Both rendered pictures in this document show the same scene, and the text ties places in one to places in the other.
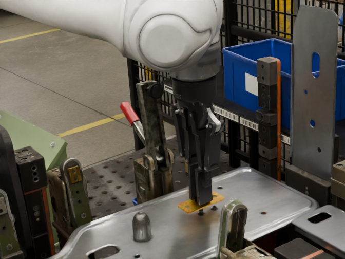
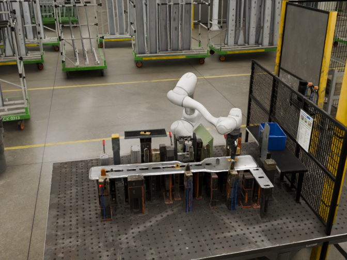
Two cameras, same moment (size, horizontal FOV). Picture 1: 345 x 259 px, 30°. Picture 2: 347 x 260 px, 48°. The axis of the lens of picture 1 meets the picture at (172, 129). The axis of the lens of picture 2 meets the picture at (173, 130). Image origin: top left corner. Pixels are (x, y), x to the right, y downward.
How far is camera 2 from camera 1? 216 cm
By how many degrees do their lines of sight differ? 22
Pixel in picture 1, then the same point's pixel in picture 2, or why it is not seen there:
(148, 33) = (218, 128)
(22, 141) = (203, 134)
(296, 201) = (254, 165)
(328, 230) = (255, 172)
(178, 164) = (249, 150)
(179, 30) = (223, 128)
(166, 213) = (225, 160)
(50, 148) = (209, 137)
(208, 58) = (236, 131)
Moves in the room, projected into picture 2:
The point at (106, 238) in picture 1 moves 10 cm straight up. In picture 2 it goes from (210, 161) to (210, 151)
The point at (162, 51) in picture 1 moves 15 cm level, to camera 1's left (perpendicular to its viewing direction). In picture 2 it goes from (220, 131) to (201, 128)
